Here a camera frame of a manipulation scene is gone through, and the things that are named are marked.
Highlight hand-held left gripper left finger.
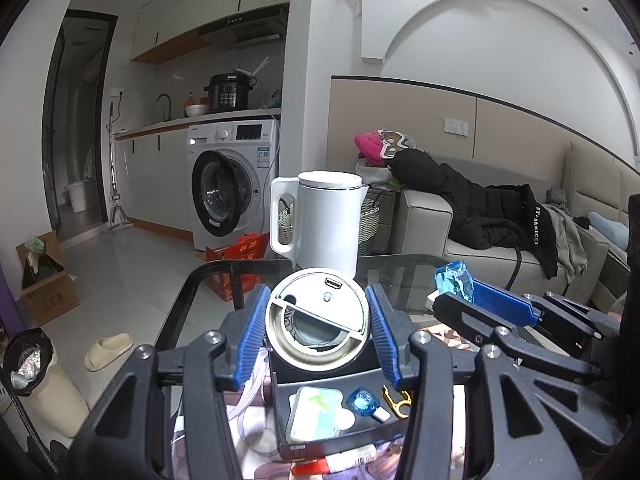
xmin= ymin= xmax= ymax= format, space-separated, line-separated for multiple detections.
xmin=75 ymin=285 xmax=272 ymax=480

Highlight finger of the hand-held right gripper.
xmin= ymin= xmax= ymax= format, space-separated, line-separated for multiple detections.
xmin=432 ymin=292 xmax=603 ymax=387
xmin=472 ymin=280 xmax=618 ymax=343

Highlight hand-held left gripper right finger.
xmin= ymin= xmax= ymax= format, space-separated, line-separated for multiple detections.
xmin=365 ymin=285 xmax=583 ymax=480

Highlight light blue crystal bottle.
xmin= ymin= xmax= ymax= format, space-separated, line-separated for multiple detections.
xmin=434 ymin=260 xmax=475 ymax=303

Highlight yellow key tool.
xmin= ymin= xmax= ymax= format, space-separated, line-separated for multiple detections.
xmin=381 ymin=385 xmax=415 ymax=418

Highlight deep blue faceted bottle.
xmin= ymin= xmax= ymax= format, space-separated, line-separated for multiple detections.
xmin=346 ymin=387 xmax=391 ymax=423

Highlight black box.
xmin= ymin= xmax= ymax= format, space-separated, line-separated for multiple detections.
xmin=267 ymin=345 xmax=416 ymax=463

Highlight round white case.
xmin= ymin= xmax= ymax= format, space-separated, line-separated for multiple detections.
xmin=263 ymin=267 xmax=372 ymax=372

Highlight green and white case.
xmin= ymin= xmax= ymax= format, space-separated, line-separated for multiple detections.
xmin=286 ymin=386 xmax=348 ymax=445

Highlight red cardboard box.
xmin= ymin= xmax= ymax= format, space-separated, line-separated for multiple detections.
xmin=205 ymin=233 xmax=271 ymax=302

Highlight grey garment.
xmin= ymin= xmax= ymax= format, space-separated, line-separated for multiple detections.
xmin=542 ymin=187 xmax=611 ymax=286

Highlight printed desk mat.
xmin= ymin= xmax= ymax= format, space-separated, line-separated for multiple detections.
xmin=170 ymin=320 xmax=468 ymax=480

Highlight black padded jacket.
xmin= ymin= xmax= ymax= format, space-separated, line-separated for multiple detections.
xmin=389 ymin=148 xmax=561 ymax=280

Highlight beige sofa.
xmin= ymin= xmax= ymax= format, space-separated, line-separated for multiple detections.
xmin=395 ymin=141 xmax=640 ymax=311

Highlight wicker basket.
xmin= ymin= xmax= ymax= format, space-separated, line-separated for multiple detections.
xmin=277 ymin=197 xmax=382 ymax=258

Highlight white tube with red cap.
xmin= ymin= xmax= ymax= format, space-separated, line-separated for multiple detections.
xmin=291 ymin=442 xmax=378 ymax=476

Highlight light blue cloth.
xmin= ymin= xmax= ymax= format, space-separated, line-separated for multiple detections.
xmin=586 ymin=211 xmax=631 ymax=251

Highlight white electric kettle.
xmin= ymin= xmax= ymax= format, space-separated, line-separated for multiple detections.
xmin=270 ymin=170 xmax=370 ymax=278

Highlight beige slipper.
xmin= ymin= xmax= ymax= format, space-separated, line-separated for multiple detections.
xmin=84 ymin=332 xmax=135 ymax=372

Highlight pile of light clothes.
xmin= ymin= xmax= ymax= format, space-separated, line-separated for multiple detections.
xmin=356 ymin=160 xmax=401 ymax=192

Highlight flat mop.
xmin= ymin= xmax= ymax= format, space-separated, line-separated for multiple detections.
xmin=106 ymin=101 xmax=133 ymax=232

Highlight white lower kitchen cabinets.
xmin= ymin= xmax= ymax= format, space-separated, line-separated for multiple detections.
xmin=114 ymin=125 xmax=196 ymax=233

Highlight white kitchen cabinets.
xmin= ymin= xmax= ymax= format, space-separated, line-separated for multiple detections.
xmin=131 ymin=0 xmax=296 ymax=65
xmin=114 ymin=125 xmax=196 ymax=233

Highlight printed plush cushion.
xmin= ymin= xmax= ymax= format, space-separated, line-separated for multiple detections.
xmin=378 ymin=129 xmax=417 ymax=157

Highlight pink knit hat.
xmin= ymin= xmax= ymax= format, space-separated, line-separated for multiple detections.
xmin=354 ymin=131 xmax=386 ymax=165

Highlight beige trash bin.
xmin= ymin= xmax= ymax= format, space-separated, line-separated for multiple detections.
xmin=2 ymin=327 xmax=91 ymax=438

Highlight brown cardboard box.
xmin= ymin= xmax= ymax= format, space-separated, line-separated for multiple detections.
xmin=16 ymin=230 xmax=80 ymax=327

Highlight white washing machine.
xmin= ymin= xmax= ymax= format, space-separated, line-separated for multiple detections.
xmin=187 ymin=119 xmax=281 ymax=252

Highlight white bucket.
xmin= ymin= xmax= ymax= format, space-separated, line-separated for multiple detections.
xmin=65 ymin=179 xmax=96 ymax=213

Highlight black pressure cooker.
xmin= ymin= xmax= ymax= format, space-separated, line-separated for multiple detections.
xmin=204 ymin=73 xmax=251 ymax=114

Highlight purple rolled mat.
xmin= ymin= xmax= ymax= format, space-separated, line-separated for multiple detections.
xmin=0 ymin=260 xmax=23 ymax=341

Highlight white router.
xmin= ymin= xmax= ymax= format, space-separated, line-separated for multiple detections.
xmin=230 ymin=57 xmax=271 ymax=78

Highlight range hood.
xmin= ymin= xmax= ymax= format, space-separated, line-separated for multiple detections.
xmin=197 ymin=4 xmax=290 ymax=50

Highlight white upper kitchen cabinets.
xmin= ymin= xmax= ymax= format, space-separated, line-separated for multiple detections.
xmin=131 ymin=0 xmax=296 ymax=65

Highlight black cable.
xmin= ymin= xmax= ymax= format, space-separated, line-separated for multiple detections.
xmin=509 ymin=247 xmax=526 ymax=291

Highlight black door frame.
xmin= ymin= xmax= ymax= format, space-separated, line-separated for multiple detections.
xmin=42 ymin=10 xmax=118 ymax=241

